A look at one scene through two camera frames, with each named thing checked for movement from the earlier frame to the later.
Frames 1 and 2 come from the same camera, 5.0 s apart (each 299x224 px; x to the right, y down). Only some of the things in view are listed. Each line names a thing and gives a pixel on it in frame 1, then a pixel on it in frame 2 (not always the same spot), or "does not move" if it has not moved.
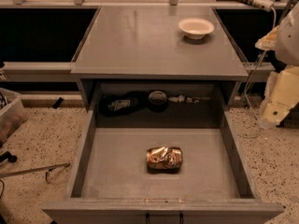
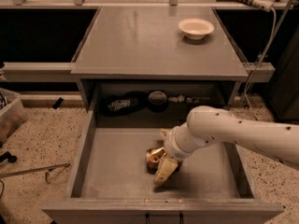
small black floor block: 57,104 does not move
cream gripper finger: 268,41 → 163,171
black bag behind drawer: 121,104 does not move
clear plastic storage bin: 12,113 does not move
